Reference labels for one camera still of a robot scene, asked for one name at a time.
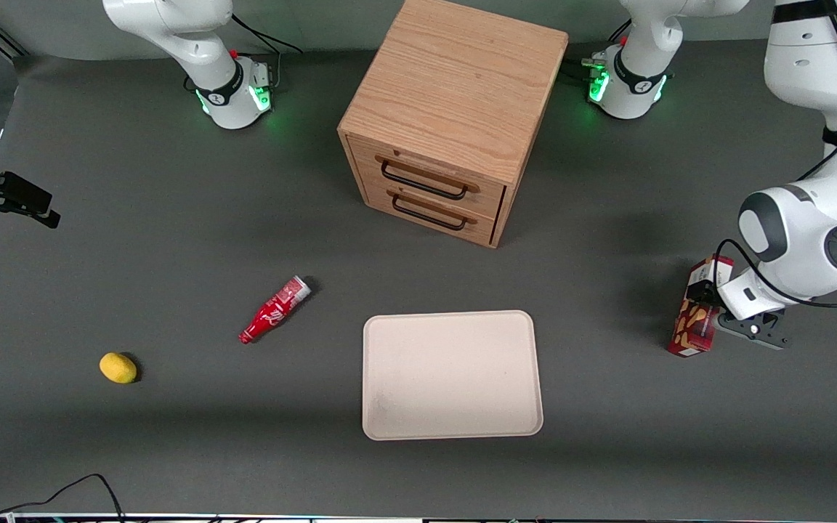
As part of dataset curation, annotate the black base cable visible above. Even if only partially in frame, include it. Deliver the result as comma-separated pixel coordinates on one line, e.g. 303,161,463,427
562,20,634,82
230,13,304,92

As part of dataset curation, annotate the beige plastic tray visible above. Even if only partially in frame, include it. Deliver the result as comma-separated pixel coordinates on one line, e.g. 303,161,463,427
362,310,544,442

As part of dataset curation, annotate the red cookie box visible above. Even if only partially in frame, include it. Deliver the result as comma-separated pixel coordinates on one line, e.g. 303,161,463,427
667,254,735,358

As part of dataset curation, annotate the yellow lemon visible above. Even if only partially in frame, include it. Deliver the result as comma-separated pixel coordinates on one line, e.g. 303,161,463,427
99,352,138,384

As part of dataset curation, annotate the wooden drawer cabinet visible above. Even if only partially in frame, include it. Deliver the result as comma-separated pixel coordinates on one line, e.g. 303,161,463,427
337,0,570,249

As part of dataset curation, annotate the wooden drawer front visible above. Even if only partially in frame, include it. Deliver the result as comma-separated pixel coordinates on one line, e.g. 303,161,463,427
363,180,499,248
348,134,508,220

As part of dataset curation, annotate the black floor cable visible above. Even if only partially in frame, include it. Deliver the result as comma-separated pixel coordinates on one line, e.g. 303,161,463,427
0,474,126,522

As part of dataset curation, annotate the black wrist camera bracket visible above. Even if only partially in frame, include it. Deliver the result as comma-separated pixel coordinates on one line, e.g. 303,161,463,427
715,309,788,351

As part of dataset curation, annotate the red cola bottle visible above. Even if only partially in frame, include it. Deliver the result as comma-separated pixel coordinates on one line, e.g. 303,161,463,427
238,275,312,345

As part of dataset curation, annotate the black left base cable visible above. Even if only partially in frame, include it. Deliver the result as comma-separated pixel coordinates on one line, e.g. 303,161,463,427
562,20,634,82

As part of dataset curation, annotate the black drawer handle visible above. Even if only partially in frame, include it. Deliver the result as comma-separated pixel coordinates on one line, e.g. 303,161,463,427
380,160,470,201
391,192,470,232

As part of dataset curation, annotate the black clamp mount device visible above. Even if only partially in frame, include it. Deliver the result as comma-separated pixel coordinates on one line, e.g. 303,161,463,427
0,147,62,232

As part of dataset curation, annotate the black right base cable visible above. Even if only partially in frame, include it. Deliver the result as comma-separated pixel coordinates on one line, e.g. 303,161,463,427
230,13,304,92

